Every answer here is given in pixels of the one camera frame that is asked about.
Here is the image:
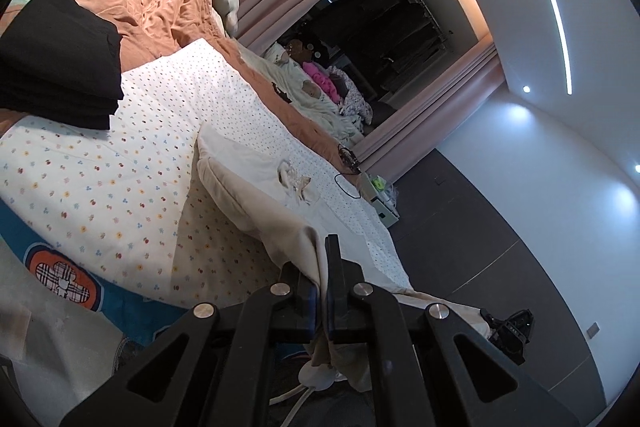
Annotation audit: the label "black cable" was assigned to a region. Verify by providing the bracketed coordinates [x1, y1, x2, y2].
[334, 144, 363, 199]

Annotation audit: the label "white power cable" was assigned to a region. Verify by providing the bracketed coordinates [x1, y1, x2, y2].
[270, 364, 351, 427]

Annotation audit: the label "brown plush toy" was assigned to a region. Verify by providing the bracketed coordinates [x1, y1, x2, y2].
[287, 39, 313, 65]

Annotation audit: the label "orange quilt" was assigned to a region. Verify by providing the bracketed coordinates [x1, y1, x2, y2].
[0, 0, 351, 158]

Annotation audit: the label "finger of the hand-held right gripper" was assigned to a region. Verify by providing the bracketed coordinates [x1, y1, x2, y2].
[482, 308, 535, 365]

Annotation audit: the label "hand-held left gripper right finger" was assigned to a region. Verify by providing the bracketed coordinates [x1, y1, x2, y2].
[325, 234, 581, 427]

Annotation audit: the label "pile of clothes and toys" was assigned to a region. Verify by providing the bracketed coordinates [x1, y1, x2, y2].
[240, 42, 371, 142]

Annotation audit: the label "hanging dark clothes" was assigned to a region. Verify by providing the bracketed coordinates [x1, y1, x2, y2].
[350, 0, 451, 72]

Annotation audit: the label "white nightstand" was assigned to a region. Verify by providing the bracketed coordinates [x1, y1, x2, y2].
[361, 174, 401, 228]

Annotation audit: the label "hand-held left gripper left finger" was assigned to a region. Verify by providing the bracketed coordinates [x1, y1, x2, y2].
[59, 259, 321, 427]

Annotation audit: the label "white dotted bed sheet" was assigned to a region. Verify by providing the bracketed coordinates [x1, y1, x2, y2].
[0, 38, 416, 308]

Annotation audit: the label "folded black clothes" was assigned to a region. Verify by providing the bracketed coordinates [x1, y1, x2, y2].
[0, 0, 125, 131]

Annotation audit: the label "pink cloth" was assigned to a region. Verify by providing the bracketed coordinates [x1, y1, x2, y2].
[301, 61, 341, 102]

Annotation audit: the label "beige jacket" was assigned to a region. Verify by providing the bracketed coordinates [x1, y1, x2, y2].
[195, 122, 496, 395]

